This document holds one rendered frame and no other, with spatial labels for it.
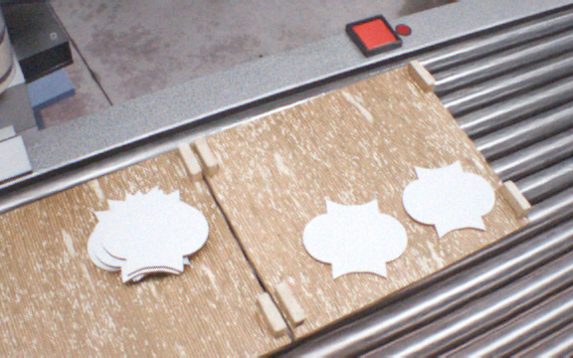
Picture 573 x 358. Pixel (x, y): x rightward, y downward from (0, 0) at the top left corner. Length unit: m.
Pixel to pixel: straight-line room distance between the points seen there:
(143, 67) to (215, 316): 1.63
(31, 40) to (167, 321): 0.59
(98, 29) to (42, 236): 1.68
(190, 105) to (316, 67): 0.23
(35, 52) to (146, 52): 1.29
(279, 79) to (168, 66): 1.30
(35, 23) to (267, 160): 0.51
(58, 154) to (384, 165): 0.51
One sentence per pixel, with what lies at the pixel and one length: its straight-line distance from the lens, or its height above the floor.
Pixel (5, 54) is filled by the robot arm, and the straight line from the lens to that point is 0.76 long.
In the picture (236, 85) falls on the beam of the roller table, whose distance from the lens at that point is 1.24.
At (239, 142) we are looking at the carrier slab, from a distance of 1.14.
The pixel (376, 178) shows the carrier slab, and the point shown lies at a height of 0.94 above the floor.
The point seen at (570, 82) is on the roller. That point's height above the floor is 0.92.
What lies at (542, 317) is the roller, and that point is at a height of 0.92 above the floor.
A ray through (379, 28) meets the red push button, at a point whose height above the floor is 0.93.
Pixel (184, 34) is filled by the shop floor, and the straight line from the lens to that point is 2.63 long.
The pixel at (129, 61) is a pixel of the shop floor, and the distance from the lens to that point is 2.56.
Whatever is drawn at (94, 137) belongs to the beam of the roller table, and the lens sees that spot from 1.19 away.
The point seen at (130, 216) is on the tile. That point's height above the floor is 0.98.
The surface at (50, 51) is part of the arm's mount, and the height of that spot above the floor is 0.92.
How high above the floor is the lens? 1.85
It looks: 55 degrees down
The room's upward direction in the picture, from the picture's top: 7 degrees clockwise
